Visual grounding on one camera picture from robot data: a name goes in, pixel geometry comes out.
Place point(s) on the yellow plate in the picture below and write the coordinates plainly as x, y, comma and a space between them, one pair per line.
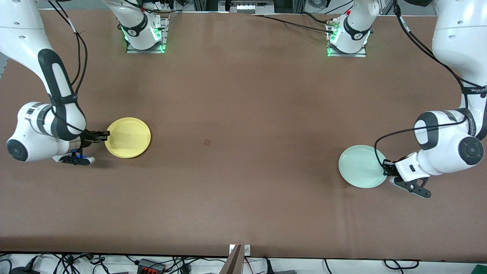
129, 137

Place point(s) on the black box with red parts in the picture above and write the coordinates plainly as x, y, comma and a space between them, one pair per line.
150, 265

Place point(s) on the black adapter block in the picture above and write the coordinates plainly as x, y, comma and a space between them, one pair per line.
23, 270

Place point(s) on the pale green plate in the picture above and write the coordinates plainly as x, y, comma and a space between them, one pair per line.
359, 167

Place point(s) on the white device in rack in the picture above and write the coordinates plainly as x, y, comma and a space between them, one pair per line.
253, 7

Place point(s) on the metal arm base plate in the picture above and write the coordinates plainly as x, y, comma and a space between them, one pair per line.
165, 32
348, 54

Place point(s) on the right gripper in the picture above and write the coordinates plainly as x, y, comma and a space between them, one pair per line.
88, 137

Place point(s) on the brown table cover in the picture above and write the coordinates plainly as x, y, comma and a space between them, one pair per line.
243, 95

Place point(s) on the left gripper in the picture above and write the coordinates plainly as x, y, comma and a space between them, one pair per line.
389, 167

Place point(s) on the small white tag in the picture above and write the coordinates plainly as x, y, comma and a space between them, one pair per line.
247, 249
231, 249

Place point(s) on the wooden post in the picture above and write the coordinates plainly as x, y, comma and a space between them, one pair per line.
232, 262

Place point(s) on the green board corner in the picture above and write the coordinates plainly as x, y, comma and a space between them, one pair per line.
480, 270

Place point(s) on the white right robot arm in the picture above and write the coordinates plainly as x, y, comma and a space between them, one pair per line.
23, 34

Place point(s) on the aluminium frame rack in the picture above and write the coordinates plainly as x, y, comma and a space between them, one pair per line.
300, 4

